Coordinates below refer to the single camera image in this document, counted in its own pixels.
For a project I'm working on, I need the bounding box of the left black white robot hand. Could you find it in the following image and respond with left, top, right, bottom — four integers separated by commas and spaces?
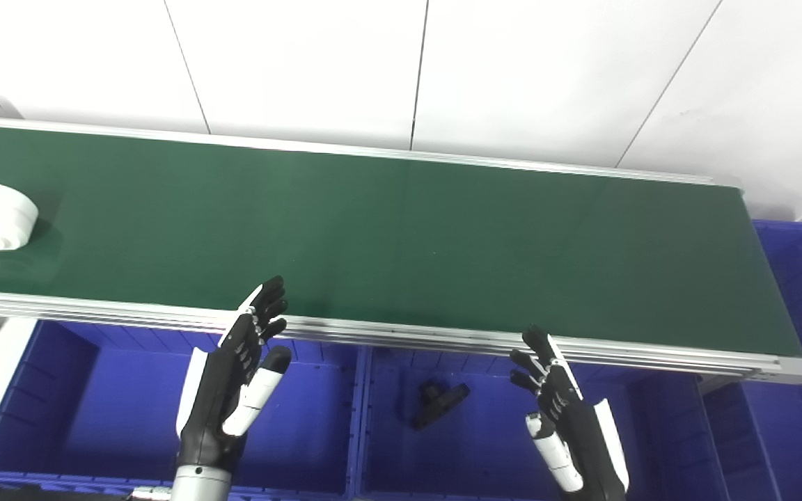
175, 276, 292, 470

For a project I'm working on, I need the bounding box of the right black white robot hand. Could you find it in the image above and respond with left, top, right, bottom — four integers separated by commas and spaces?
509, 325, 630, 501

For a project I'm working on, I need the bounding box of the green conveyor belt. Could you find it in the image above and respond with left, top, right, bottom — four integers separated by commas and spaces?
0, 125, 802, 358
0, 116, 802, 385

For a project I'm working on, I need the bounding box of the black plastic part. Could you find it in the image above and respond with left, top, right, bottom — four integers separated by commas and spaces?
411, 382, 471, 430

